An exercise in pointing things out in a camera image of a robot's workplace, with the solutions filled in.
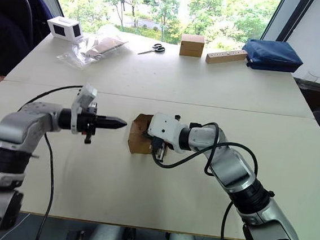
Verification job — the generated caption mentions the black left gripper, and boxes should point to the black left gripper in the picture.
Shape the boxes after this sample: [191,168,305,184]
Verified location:
[75,105,129,149]

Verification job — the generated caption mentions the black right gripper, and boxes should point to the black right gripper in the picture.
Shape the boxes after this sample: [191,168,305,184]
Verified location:
[139,129,172,164]

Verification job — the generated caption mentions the small cardboard box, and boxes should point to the small cardboard box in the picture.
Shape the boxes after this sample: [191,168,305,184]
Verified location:
[126,111,173,158]

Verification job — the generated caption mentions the clear plastic bag with cardboard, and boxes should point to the clear plastic bag with cardboard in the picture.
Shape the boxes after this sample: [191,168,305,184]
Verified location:
[55,20,130,74]

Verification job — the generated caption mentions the closed brown cardboard box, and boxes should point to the closed brown cardboard box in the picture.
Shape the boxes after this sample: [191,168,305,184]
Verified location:
[179,33,206,59]

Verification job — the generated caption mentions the white box with black panels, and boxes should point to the white box with black panels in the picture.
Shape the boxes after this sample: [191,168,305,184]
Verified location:
[45,15,86,44]

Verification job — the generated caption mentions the wooden block with holes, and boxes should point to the wooden block with holes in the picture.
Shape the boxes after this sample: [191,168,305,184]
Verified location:
[205,46,249,68]

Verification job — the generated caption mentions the navy jacket on chair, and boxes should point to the navy jacket on chair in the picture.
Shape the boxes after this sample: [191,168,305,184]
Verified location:
[14,0,56,36]

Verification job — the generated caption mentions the person in dark navy clothing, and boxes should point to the person in dark navy clothing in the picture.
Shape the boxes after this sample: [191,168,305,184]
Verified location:
[0,0,40,79]

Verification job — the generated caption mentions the navy blue fabric bag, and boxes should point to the navy blue fabric bag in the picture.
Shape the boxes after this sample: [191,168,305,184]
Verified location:
[239,37,306,75]

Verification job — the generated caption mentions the clear drinking glass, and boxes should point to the clear drinking glass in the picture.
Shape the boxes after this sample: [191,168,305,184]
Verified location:
[306,69,320,84]

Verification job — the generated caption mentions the dark side table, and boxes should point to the dark side table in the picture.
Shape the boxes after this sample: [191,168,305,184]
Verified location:
[290,77,320,114]

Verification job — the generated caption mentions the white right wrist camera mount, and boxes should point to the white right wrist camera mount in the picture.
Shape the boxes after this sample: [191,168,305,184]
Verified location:
[145,111,190,154]

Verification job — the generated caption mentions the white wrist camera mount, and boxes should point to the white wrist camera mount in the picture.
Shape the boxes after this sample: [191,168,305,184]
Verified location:
[145,111,190,154]
[67,81,99,137]

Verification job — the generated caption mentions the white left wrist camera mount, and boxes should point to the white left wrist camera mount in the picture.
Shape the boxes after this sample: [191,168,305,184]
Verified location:
[67,81,99,137]

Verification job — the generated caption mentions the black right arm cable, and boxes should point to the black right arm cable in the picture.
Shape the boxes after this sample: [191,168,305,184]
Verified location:
[144,116,262,240]

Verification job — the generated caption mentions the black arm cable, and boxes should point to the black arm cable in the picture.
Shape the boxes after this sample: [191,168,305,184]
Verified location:
[6,80,84,240]
[144,116,262,240]

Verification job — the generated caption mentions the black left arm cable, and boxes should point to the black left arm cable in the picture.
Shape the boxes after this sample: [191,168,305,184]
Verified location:
[6,80,84,240]

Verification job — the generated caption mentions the black handled scissors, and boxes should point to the black handled scissors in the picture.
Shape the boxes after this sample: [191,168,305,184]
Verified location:
[137,41,166,58]

